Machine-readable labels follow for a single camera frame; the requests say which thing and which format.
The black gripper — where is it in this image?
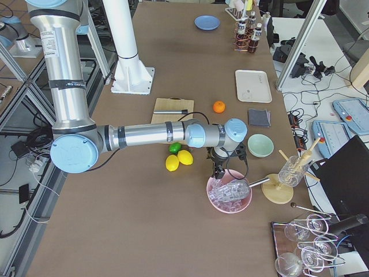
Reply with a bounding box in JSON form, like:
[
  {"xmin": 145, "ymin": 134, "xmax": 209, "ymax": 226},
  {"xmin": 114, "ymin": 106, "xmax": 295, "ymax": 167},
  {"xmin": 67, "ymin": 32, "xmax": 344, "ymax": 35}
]
[{"xmin": 206, "ymin": 143, "xmax": 247, "ymax": 179}]

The orange fruit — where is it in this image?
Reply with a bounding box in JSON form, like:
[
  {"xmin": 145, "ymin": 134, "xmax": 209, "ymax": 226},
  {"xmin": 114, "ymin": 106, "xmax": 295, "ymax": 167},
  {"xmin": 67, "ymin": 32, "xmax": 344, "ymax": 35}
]
[{"xmin": 213, "ymin": 100, "xmax": 226, "ymax": 113}]

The blue plate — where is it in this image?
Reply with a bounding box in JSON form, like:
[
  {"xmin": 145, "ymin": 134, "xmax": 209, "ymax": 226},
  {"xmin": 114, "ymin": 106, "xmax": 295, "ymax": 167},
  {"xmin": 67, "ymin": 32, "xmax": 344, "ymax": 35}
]
[{"xmin": 194, "ymin": 15, "xmax": 220, "ymax": 31}]

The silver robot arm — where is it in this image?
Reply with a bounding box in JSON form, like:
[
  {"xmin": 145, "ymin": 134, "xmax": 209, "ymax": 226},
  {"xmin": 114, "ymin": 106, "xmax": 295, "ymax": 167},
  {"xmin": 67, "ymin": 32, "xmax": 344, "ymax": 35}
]
[{"xmin": 27, "ymin": 1, "xmax": 247, "ymax": 179}]

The metal ice scoop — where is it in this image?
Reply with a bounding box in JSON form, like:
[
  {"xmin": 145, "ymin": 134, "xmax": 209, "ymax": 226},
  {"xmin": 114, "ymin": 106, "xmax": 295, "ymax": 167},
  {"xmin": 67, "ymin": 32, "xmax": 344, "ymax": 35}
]
[{"xmin": 223, "ymin": 177, "xmax": 270, "ymax": 201}]

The pink bowl with ice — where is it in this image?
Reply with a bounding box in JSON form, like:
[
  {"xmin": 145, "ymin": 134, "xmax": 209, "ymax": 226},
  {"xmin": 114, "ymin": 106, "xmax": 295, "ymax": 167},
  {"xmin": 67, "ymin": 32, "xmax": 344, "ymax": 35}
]
[{"xmin": 206, "ymin": 170, "xmax": 253, "ymax": 214}]

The yellow lemon far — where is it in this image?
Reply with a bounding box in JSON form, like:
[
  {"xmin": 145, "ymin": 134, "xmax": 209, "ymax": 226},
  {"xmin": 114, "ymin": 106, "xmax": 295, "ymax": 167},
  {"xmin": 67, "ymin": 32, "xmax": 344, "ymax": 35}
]
[{"xmin": 177, "ymin": 150, "xmax": 194, "ymax": 165}]

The yellow lemon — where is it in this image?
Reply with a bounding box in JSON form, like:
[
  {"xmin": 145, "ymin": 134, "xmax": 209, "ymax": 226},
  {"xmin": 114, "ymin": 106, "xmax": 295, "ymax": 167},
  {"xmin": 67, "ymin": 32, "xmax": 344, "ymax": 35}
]
[
  {"xmin": 165, "ymin": 155, "xmax": 179, "ymax": 172},
  {"xmin": 177, "ymin": 150, "xmax": 194, "ymax": 165}
]

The yellow lemon near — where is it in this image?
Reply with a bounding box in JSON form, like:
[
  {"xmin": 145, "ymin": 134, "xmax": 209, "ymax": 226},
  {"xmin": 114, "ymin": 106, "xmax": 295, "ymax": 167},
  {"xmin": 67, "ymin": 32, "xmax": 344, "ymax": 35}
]
[{"xmin": 165, "ymin": 155, "xmax": 179, "ymax": 172}]

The green bowl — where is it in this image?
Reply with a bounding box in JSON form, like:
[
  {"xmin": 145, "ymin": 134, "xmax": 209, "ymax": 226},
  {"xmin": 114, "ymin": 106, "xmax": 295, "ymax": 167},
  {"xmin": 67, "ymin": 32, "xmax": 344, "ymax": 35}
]
[{"xmin": 247, "ymin": 134, "xmax": 274, "ymax": 158}]

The green lime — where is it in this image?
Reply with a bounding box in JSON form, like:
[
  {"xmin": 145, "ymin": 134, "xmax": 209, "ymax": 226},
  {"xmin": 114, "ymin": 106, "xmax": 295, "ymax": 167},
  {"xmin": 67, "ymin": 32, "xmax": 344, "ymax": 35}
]
[{"xmin": 168, "ymin": 142, "xmax": 182, "ymax": 155}]

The wooden cup stand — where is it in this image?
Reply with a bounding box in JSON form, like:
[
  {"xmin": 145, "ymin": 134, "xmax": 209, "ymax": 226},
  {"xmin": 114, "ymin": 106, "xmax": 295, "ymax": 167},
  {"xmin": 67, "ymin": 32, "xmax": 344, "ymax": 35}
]
[{"xmin": 261, "ymin": 138, "xmax": 320, "ymax": 204}]

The grey folded cloth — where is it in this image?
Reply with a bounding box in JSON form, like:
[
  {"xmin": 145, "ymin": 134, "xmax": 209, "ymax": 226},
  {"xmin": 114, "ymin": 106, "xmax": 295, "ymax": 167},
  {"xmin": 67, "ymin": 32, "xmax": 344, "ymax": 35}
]
[{"xmin": 248, "ymin": 108, "xmax": 270, "ymax": 128}]

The steel muddler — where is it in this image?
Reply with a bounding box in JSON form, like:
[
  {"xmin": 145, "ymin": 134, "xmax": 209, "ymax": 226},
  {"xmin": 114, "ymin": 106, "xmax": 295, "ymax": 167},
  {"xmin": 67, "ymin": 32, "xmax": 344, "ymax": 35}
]
[{"xmin": 153, "ymin": 109, "xmax": 189, "ymax": 114}]

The clear glass cup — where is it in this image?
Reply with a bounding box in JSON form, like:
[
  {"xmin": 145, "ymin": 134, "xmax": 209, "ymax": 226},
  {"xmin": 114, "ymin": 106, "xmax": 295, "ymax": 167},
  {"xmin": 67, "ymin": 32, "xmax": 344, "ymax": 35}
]
[{"xmin": 278, "ymin": 156, "xmax": 309, "ymax": 188}]

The black bar spoon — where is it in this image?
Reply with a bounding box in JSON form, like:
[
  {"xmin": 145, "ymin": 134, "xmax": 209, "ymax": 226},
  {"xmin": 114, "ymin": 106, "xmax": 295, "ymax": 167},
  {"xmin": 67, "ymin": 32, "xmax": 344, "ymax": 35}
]
[{"xmin": 290, "ymin": 202, "xmax": 332, "ymax": 218}]

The wooden cutting board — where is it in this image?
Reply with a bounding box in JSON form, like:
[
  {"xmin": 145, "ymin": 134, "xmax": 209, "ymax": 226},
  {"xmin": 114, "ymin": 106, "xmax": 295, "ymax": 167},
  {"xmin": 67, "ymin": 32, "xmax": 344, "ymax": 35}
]
[{"xmin": 151, "ymin": 98, "xmax": 194, "ymax": 123}]

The black power strip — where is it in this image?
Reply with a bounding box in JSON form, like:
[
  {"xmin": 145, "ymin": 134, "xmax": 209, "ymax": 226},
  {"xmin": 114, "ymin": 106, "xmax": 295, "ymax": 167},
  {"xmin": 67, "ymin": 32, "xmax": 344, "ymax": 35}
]
[{"xmin": 288, "ymin": 113, "xmax": 307, "ymax": 151}]

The cream rabbit tray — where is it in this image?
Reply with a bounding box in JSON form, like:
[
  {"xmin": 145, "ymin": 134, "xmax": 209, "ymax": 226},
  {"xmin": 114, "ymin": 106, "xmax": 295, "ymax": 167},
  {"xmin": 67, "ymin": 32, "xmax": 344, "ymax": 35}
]
[{"xmin": 235, "ymin": 69, "xmax": 272, "ymax": 103}]

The wine glass back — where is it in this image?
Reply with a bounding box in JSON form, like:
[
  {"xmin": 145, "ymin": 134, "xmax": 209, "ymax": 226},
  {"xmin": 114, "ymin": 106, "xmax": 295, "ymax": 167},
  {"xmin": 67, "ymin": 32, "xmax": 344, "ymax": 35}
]
[{"xmin": 284, "ymin": 213, "xmax": 329, "ymax": 242}]

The wine glass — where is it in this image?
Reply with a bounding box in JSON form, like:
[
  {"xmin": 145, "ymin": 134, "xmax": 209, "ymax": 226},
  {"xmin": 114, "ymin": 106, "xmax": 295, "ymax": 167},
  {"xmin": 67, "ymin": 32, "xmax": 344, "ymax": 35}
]
[
  {"xmin": 284, "ymin": 213, "xmax": 329, "ymax": 242},
  {"xmin": 274, "ymin": 252, "xmax": 303, "ymax": 277},
  {"xmin": 298, "ymin": 236, "xmax": 338, "ymax": 273}
]

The wine glass front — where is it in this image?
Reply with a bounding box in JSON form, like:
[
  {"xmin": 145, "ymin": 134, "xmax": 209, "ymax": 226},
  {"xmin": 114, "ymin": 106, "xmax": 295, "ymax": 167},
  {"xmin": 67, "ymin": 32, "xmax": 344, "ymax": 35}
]
[{"xmin": 274, "ymin": 252, "xmax": 303, "ymax": 277}]

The blue teach pendant near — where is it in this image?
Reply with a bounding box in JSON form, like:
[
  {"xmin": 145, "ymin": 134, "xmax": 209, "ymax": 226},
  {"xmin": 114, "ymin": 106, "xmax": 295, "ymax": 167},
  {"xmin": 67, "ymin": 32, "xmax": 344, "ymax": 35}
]
[{"xmin": 311, "ymin": 120, "xmax": 353, "ymax": 158}]

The blue teach pendant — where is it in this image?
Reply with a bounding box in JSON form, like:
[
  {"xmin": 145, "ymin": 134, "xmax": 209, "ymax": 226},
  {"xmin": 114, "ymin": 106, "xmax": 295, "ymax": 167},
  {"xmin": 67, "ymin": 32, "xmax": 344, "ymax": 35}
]
[
  {"xmin": 332, "ymin": 98, "xmax": 368, "ymax": 135},
  {"xmin": 311, "ymin": 120, "xmax": 353, "ymax": 158}
]

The black laptop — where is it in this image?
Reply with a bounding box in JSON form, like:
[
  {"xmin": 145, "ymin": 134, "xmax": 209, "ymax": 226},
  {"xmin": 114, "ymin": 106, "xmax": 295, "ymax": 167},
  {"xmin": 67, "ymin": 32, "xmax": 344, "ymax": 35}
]
[{"xmin": 314, "ymin": 134, "xmax": 369, "ymax": 254}]

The wine glass middle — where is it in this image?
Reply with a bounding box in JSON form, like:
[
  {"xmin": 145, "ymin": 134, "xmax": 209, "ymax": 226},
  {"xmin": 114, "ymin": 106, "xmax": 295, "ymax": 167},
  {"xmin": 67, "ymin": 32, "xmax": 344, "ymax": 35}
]
[{"xmin": 298, "ymin": 236, "xmax": 338, "ymax": 273}]

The tea bottle two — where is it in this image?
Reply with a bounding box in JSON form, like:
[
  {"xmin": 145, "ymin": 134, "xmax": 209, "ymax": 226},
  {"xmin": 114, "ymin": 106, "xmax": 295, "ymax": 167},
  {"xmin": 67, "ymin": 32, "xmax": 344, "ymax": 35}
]
[{"xmin": 247, "ymin": 23, "xmax": 262, "ymax": 53}]

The tea bottle one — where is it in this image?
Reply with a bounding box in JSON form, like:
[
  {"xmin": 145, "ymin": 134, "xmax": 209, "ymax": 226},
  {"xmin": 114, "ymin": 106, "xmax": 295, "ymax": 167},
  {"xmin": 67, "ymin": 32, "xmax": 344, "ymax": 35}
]
[{"xmin": 235, "ymin": 18, "xmax": 247, "ymax": 50}]

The blue teach pendant far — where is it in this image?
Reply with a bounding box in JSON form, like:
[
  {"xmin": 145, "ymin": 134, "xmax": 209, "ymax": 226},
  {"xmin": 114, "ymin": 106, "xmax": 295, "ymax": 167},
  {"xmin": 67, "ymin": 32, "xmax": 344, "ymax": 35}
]
[{"xmin": 332, "ymin": 98, "xmax": 368, "ymax": 135}]

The tea bottle three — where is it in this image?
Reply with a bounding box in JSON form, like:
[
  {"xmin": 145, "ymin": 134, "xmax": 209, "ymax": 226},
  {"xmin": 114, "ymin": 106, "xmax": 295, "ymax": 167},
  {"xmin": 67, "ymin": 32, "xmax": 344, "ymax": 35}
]
[{"xmin": 248, "ymin": 11, "xmax": 256, "ymax": 29}]

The wire glass rack tray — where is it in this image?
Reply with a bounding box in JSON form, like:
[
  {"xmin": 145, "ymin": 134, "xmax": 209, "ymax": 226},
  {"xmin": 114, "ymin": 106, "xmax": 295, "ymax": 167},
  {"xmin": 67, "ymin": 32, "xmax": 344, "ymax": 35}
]
[{"xmin": 270, "ymin": 212, "xmax": 345, "ymax": 276}]

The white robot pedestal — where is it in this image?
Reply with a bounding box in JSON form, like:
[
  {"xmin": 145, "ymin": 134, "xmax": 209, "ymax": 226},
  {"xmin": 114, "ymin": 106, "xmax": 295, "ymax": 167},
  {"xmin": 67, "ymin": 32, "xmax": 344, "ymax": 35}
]
[{"xmin": 103, "ymin": 0, "xmax": 155, "ymax": 95}]

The copper wire bottle rack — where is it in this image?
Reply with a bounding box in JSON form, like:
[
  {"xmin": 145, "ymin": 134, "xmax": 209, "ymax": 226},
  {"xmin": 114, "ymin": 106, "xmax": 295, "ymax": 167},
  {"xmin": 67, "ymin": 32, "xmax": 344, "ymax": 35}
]
[{"xmin": 234, "ymin": 18, "xmax": 262, "ymax": 53}]

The aluminium frame post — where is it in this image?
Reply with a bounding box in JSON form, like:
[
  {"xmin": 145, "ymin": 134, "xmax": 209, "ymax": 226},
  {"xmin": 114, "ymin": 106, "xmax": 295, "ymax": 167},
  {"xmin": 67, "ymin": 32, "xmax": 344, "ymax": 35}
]
[{"xmin": 276, "ymin": 0, "xmax": 326, "ymax": 92}]

